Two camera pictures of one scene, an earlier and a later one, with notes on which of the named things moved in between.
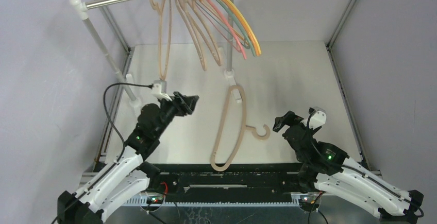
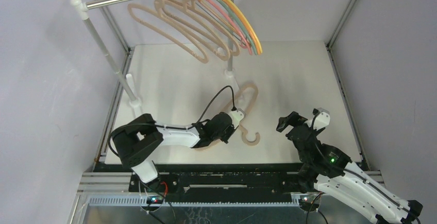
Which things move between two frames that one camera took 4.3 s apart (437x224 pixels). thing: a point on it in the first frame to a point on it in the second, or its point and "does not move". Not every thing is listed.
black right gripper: (289, 126) does not move
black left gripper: (188, 103) to (231, 129)
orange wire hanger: (231, 4) does not move
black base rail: (204, 180) does not move
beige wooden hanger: (245, 127) to (232, 102)
